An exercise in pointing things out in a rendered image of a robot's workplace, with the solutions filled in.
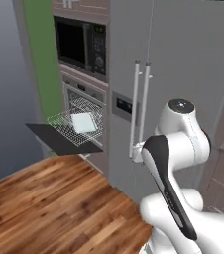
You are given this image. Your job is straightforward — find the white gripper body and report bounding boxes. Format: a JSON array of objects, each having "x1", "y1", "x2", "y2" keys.
[{"x1": 132, "y1": 142, "x2": 147, "y2": 164}]

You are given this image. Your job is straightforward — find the white square cake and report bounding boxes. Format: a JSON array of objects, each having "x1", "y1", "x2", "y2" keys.
[{"x1": 69, "y1": 111, "x2": 98, "y2": 134}]

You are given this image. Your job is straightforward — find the dark oven door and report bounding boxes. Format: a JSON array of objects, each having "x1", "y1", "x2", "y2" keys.
[{"x1": 25, "y1": 122, "x2": 104, "y2": 157}]

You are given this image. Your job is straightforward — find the silver built-in oven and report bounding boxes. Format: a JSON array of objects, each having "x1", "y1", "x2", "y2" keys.
[{"x1": 59, "y1": 64, "x2": 110, "y2": 150}]

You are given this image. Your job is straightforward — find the black microwave oven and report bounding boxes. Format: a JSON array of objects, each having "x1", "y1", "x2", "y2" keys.
[{"x1": 53, "y1": 15, "x2": 108, "y2": 84}]

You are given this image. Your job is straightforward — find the beige drawer front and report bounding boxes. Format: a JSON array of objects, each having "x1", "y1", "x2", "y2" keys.
[{"x1": 78, "y1": 149, "x2": 110, "y2": 176}]

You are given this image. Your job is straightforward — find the grey fridge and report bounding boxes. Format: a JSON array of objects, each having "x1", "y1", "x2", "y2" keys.
[{"x1": 107, "y1": 0, "x2": 224, "y2": 203}]

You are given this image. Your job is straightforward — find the green cabinet side panel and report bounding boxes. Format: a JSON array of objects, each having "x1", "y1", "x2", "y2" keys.
[{"x1": 12, "y1": 0, "x2": 65, "y2": 157}]

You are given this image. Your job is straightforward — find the white fridge door handle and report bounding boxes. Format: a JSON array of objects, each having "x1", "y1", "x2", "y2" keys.
[
  {"x1": 128, "y1": 59, "x2": 142, "y2": 160},
  {"x1": 138, "y1": 62, "x2": 154, "y2": 147}
]

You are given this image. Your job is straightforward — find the wire oven rack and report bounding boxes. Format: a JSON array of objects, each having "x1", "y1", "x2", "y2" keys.
[{"x1": 47, "y1": 110, "x2": 104, "y2": 147}]

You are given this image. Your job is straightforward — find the beige wall cupboard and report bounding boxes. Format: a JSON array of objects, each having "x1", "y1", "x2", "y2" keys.
[{"x1": 51, "y1": 0, "x2": 112, "y2": 25}]

